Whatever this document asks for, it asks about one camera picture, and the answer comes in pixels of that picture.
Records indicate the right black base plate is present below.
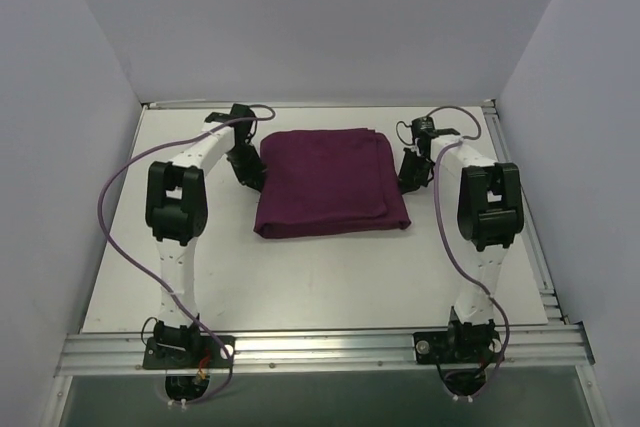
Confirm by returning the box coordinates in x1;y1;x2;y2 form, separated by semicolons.
412;330;502;366

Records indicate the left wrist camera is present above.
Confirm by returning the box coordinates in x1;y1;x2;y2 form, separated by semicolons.
229;103;256;122

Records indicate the purple cable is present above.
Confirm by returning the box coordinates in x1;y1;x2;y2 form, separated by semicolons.
97;104;277;405
424;104;512;394

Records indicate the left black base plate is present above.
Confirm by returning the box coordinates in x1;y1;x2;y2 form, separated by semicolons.
142;335;235;370

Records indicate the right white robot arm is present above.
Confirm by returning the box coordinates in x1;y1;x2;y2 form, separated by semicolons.
398;129;524;360

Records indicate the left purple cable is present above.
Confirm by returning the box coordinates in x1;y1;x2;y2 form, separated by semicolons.
97;104;277;405

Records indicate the aluminium right side rail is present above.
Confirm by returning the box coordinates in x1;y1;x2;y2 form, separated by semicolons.
481;100;571;324

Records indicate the aluminium rail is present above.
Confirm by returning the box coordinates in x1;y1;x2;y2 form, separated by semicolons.
56;323;595;376
481;100;571;324

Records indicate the purple cloth wrap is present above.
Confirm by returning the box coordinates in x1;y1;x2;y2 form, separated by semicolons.
254;128;411;239

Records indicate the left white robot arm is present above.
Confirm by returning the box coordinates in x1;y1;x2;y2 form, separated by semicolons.
145;106;266;366

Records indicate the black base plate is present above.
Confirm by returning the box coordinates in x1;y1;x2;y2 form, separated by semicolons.
142;335;235;370
412;330;502;366

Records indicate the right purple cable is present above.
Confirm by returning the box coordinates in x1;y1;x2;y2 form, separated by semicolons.
424;104;512;394

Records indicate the aluminium front rail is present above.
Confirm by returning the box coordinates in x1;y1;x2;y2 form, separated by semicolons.
56;323;595;376

